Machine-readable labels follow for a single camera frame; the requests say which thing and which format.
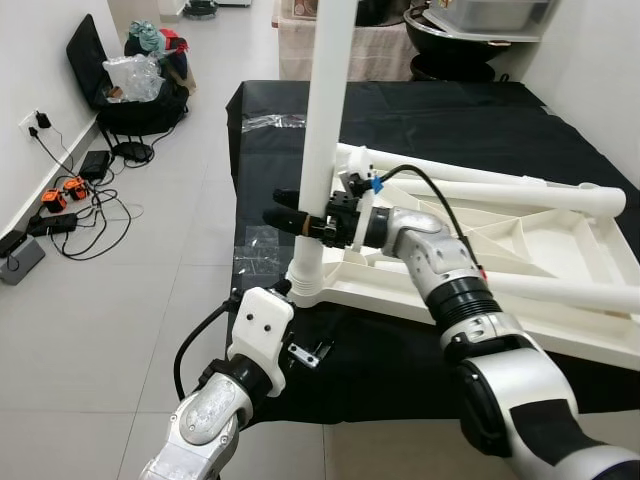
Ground clear tape patch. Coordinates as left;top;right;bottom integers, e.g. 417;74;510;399
235;225;296;291

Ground clear tape strip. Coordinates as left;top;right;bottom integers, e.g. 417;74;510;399
240;113;306;131

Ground black tablecloth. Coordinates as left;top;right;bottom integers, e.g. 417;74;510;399
225;80;640;426

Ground round black floor device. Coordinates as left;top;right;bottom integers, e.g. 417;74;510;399
112;142;156;164

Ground beige cloth-covered bench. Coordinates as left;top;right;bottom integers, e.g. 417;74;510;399
275;0;416;81

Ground red cloth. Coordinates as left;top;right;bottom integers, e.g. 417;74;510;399
160;28;189;53

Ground black power adapter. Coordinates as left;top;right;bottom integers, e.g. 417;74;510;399
80;150;111;181

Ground large black bowl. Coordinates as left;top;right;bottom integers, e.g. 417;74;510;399
405;5;526;81

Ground teal cloth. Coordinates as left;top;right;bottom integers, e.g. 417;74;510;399
128;22;166;56

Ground white plastic table top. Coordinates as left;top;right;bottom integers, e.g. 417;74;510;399
290;143;640;371

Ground black power strip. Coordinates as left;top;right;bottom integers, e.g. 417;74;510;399
28;212;79;237

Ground black floor chair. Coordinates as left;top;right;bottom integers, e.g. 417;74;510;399
65;15;191;136

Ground clear plastic storage bin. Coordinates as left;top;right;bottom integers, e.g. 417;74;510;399
425;0;556;41

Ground grey box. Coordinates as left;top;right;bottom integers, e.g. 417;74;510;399
0;235;46;286

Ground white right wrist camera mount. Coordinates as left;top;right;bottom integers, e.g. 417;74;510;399
343;172;391;247

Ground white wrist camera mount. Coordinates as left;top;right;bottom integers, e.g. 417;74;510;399
228;287;296;386
343;172;391;247

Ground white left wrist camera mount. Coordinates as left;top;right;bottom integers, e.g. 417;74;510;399
228;287;296;386

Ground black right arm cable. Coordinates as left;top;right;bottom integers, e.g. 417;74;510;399
380;165;483;271

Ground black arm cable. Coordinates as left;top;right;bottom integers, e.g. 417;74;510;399
380;165;483;271
173;290;241;401

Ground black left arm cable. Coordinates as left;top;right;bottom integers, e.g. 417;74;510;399
173;290;241;401

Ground wall socket with plug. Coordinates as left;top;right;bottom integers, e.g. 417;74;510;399
28;110;53;136

